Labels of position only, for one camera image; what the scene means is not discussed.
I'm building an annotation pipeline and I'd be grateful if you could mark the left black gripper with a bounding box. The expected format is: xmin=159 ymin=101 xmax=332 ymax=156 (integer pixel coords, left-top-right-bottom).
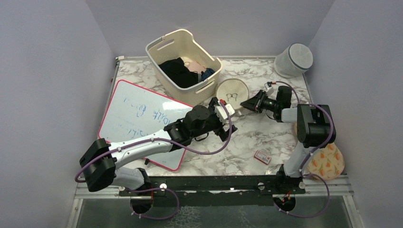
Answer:
xmin=191 ymin=99 xmax=237 ymax=141

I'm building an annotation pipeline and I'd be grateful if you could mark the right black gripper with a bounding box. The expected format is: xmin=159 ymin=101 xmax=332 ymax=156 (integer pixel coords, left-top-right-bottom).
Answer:
xmin=240 ymin=90 xmax=279 ymax=114

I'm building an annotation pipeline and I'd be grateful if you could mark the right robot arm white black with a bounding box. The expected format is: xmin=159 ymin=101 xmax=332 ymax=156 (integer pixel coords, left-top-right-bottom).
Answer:
xmin=240 ymin=85 xmax=336 ymax=194

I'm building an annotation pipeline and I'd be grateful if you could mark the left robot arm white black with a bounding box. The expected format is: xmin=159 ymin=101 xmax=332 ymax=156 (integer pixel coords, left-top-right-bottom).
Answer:
xmin=75 ymin=97 xmax=237 ymax=195

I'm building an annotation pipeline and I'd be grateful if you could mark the cream plastic laundry basket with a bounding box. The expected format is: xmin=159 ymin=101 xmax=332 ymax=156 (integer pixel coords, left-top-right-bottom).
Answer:
xmin=145 ymin=29 xmax=223 ymax=106

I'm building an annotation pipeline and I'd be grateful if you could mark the small red white card box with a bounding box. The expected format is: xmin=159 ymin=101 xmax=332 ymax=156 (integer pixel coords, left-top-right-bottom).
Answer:
xmin=254 ymin=151 xmax=271 ymax=165

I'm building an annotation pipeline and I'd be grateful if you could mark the blue garment in basket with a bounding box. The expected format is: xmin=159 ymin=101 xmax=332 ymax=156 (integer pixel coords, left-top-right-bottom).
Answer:
xmin=201 ymin=68 xmax=215 ymax=81

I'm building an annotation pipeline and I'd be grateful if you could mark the pink garment in basket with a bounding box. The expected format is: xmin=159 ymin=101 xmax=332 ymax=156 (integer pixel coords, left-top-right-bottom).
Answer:
xmin=184 ymin=61 xmax=206 ymax=74

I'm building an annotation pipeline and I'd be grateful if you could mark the black garment in basket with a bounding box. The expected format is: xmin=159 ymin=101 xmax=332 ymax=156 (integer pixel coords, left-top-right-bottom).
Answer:
xmin=158 ymin=57 xmax=202 ymax=88

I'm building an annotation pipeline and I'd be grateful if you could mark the red framed whiteboard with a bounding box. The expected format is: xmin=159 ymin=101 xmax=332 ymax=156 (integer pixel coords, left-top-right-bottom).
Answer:
xmin=98 ymin=79 xmax=194 ymax=172

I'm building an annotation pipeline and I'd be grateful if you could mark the carrot pattern round cushion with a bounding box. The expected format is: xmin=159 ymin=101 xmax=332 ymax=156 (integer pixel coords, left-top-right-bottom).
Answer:
xmin=304 ymin=142 xmax=345 ymax=181

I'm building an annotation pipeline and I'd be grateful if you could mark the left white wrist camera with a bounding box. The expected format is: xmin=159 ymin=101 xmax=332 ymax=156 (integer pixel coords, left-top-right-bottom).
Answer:
xmin=214 ymin=104 xmax=236 ymax=124

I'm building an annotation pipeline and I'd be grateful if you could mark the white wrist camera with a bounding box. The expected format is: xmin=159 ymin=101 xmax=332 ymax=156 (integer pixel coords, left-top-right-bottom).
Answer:
xmin=264 ymin=82 xmax=276 ymax=97
xmin=214 ymin=104 xmax=236 ymax=124

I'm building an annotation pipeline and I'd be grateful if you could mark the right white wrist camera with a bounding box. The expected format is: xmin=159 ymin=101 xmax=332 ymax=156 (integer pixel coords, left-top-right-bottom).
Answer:
xmin=264 ymin=82 xmax=276 ymax=97

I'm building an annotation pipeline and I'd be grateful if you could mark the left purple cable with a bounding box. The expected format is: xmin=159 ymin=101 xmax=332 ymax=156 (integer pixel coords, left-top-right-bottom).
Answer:
xmin=74 ymin=100 xmax=234 ymax=220

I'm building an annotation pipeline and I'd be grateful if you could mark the black mounting rail base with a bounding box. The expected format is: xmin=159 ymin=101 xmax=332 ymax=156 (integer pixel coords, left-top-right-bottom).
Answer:
xmin=119 ymin=175 xmax=306 ymax=207

